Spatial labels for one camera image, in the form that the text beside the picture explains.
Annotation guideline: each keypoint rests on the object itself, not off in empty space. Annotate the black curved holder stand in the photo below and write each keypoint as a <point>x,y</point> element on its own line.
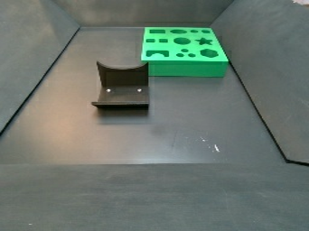
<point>124,86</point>

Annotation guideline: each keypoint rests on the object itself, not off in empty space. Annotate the green shape sorter box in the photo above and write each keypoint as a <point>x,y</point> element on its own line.
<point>183,52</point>

